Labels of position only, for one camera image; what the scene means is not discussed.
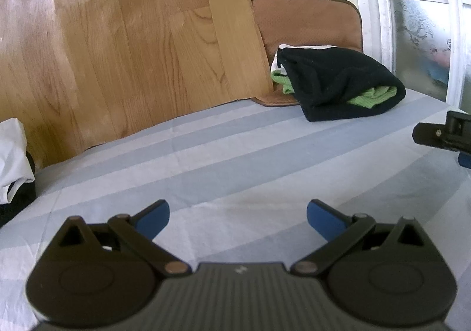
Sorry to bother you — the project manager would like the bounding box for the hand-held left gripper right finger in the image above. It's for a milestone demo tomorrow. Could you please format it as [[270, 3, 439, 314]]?
[[290, 199, 428, 276]]

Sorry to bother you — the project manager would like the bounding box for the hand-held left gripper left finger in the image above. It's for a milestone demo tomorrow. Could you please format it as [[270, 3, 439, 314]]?
[[52, 199, 193, 278]]

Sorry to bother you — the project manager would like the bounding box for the green black white knit sweater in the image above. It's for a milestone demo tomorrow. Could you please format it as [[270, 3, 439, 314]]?
[[270, 44, 406, 123]]

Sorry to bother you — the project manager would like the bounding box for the white frosted window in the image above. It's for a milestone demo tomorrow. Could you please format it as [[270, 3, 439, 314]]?
[[349, 0, 471, 114]]

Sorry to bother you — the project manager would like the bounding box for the black cloth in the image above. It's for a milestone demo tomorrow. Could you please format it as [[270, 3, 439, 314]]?
[[0, 154, 37, 229]]

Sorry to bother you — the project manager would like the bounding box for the white cloth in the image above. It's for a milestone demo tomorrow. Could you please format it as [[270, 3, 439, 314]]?
[[0, 118, 35, 204]]

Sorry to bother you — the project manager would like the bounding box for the brown cushion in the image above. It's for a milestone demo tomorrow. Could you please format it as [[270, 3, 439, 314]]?
[[250, 0, 365, 107]]

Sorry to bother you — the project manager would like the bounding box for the wooden headboard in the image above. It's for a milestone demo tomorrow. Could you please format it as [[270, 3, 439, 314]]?
[[0, 0, 275, 170]]

